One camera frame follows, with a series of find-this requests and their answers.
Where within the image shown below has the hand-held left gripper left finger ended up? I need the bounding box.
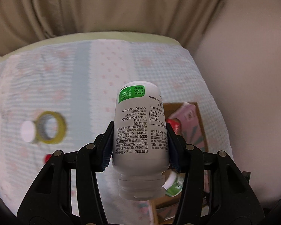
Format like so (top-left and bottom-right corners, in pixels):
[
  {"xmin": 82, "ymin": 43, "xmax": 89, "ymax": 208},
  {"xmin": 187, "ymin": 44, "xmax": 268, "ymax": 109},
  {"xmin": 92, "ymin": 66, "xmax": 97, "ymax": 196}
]
[{"xmin": 17, "ymin": 121, "xmax": 114, "ymax": 225}]

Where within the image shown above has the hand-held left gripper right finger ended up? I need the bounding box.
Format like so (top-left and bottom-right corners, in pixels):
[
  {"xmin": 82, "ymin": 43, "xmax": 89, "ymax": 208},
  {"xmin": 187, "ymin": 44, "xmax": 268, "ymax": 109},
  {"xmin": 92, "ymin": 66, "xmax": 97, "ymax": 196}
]
[{"xmin": 165, "ymin": 123, "xmax": 265, "ymax": 225}]

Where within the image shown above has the red-capped item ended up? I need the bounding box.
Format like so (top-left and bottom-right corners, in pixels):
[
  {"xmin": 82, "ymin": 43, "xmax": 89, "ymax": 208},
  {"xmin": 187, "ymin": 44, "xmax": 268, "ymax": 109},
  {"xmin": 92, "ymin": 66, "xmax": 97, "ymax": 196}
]
[{"xmin": 167, "ymin": 118, "xmax": 181, "ymax": 135}]

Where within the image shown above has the small green-labelled bottle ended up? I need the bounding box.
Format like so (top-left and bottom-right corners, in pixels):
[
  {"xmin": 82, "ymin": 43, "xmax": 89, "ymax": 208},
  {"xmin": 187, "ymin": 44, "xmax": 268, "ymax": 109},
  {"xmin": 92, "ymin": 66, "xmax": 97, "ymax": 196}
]
[{"xmin": 163, "ymin": 170, "xmax": 184, "ymax": 197}]

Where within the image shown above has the white bottle with green label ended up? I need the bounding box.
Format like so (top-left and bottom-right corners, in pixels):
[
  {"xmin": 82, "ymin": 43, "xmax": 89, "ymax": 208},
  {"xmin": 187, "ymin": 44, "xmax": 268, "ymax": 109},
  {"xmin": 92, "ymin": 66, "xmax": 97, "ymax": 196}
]
[{"xmin": 112, "ymin": 82, "xmax": 171, "ymax": 201}]

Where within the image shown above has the cardboard box with pink print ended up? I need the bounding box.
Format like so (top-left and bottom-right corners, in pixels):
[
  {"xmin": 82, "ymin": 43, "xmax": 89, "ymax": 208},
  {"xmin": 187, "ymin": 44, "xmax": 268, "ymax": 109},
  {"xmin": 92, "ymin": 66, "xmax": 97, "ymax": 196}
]
[{"xmin": 151, "ymin": 101, "xmax": 212, "ymax": 223}]

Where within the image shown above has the yellow tape roll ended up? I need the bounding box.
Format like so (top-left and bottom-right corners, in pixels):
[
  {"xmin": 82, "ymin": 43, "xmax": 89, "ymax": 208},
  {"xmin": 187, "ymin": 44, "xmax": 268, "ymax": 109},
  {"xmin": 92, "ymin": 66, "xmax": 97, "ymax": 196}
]
[{"xmin": 34, "ymin": 111, "xmax": 67, "ymax": 145}]

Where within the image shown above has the white round jar lid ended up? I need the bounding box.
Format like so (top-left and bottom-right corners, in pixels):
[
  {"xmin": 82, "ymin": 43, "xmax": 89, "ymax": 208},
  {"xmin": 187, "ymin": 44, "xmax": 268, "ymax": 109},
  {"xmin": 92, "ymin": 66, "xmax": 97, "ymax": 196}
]
[{"xmin": 21, "ymin": 120, "xmax": 36, "ymax": 143}]

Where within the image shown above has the blue checked bed cover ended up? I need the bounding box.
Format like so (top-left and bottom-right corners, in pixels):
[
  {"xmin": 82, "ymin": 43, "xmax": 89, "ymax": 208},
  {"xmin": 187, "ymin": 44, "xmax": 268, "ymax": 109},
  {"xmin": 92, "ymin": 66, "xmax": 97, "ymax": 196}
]
[{"xmin": 0, "ymin": 39, "xmax": 233, "ymax": 225}]

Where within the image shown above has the pale green bed sheet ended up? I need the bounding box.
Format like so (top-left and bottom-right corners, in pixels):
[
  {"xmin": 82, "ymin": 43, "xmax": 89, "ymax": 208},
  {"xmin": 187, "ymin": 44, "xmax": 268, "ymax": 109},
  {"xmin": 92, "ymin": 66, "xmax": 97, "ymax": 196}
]
[{"xmin": 0, "ymin": 29, "xmax": 181, "ymax": 64}]

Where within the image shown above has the beige curtain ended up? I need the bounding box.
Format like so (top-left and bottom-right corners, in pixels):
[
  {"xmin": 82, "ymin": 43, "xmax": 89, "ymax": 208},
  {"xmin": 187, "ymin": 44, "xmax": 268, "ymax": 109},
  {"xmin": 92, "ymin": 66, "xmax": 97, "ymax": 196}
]
[{"xmin": 0, "ymin": 0, "xmax": 227, "ymax": 61}]

